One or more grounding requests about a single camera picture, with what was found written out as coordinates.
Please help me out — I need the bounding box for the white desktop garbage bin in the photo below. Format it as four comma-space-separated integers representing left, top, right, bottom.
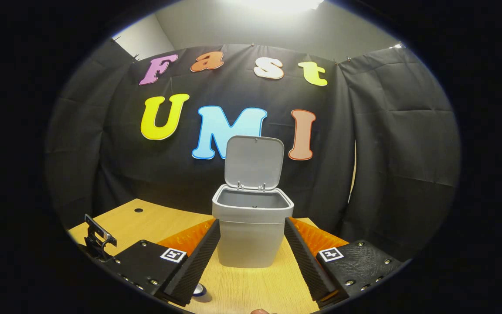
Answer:
212, 135, 294, 268

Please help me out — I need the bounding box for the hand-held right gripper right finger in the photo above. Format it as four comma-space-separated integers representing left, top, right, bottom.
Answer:
284, 217, 403, 308

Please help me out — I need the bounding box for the large ceiling light panel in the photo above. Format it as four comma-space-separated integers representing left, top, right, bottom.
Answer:
240, 0, 325, 14

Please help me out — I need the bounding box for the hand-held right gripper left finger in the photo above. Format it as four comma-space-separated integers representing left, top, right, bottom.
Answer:
102, 218, 221, 307

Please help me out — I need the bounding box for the black backdrop cloth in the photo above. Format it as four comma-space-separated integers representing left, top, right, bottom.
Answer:
44, 37, 461, 262

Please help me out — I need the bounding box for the wooden desktop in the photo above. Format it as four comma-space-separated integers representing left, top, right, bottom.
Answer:
67, 198, 321, 314

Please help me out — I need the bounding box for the silver blue pop can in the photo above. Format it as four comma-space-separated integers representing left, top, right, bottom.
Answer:
191, 283, 213, 303

